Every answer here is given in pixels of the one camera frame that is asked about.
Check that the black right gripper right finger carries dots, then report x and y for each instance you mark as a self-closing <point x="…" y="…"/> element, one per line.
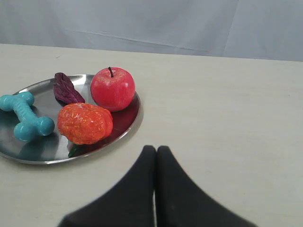
<point x="181" y="203"/>

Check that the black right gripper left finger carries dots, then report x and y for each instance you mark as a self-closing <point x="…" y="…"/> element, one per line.
<point x="129" y="203"/>

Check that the teal toy dumbbell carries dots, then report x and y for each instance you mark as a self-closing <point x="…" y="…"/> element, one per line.
<point x="30" y="126"/>

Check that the orange-red bumpy fruit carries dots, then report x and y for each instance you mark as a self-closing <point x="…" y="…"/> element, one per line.
<point x="84" y="124"/>

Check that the red apple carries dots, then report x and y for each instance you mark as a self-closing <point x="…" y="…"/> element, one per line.
<point x="113" y="88"/>

